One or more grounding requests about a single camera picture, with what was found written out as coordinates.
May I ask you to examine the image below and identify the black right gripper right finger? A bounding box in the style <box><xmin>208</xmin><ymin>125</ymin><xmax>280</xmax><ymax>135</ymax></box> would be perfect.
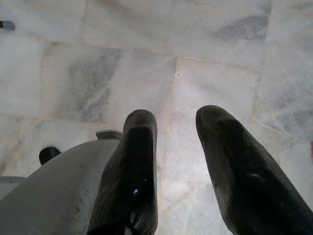
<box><xmin>195</xmin><ymin>105</ymin><xmax>313</xmax><ymax>235</ymax></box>

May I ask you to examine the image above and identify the grey furniture foot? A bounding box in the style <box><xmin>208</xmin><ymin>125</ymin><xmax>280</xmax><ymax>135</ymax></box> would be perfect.
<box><xmin>0</xmin><ymin>21</ymin><xmax>15</xmax><ymax>31</ymax></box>

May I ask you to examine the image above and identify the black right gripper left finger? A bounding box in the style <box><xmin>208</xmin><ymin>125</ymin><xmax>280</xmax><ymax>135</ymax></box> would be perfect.
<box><xmin>87</xmin><ymin>109</ymin><xmax>159</xmax><ymax>235</ymax></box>

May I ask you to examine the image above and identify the black robot foot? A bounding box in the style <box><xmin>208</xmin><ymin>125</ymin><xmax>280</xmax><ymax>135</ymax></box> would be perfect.
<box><xmin>39</xmin><ymin>146</ymin><xmax>62</xmax><ymax>166</ymax></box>

